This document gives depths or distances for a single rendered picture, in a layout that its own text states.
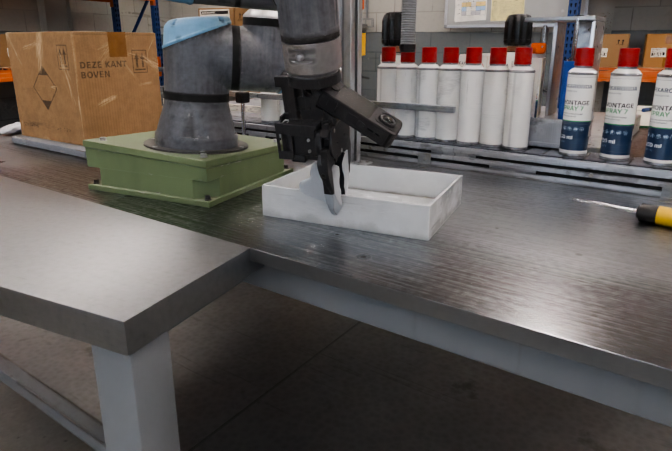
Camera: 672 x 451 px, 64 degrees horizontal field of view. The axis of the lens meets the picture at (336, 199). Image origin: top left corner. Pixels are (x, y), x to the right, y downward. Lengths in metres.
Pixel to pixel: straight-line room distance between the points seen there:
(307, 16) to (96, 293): 0.39
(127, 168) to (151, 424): 0.49
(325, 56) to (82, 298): 0.39
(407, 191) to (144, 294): 0.51
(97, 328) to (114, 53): 0.98
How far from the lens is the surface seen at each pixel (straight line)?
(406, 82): 1.26
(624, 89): 1.12
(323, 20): 0.67
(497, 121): 1.18
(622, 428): 1.53
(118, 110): 1.49
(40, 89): 1.58
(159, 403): 0.69
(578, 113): 1.13
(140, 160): 0.99
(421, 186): 0.95
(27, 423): 1.97
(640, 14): 5.60
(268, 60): 0.98
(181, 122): 0.98
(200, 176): 0.91
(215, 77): 0.98
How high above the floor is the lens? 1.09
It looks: 16 degrees down
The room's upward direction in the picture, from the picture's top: straight up
